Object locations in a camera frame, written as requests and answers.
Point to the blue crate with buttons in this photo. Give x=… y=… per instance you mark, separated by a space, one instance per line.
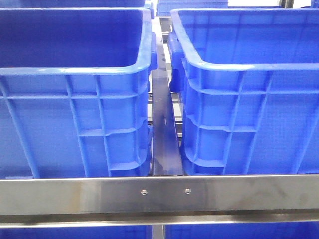
x=74 y=86

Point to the steel rack centre divider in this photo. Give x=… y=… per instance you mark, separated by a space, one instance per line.
x=166 y=155

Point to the blue destination crate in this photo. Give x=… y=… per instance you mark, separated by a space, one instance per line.
x=249 y=85

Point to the far blue crate right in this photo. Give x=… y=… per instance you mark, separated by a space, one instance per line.
x=165 y=6

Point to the lower blue crate left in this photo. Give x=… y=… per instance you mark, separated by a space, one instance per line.
x=115 y=232

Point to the lower blue crate right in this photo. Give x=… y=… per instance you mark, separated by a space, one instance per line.
x=289 y=230

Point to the far blue crate left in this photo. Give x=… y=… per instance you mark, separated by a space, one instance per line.
x=75 y=3

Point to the steel rack front rail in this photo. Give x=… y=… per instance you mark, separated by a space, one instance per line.
x=93 y=202

